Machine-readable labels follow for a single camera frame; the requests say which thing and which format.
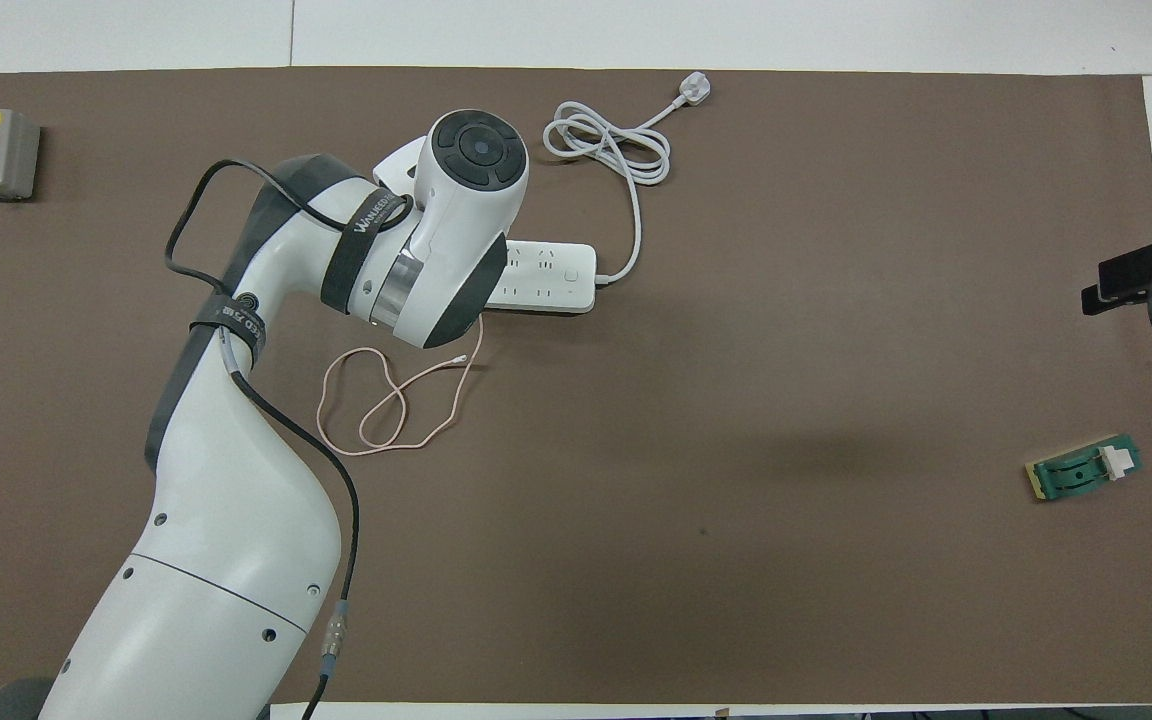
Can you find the brown table mat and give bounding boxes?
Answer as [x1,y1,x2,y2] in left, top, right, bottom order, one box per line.
[0,67,1152,706]

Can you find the white power strip cord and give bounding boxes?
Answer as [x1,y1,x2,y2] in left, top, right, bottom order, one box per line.
[543,72,714,287]

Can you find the green block with white clip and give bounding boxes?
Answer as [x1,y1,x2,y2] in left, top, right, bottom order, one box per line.
[1025,434,1144,504]

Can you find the white power strip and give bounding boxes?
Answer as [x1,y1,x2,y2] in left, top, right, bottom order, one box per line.
[481,240,599,315]

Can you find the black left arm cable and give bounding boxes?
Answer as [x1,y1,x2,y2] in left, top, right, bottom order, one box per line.
[164,158,415,720]

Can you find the pink charging cable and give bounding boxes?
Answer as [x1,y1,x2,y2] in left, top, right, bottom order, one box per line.
[315,316,486,458]

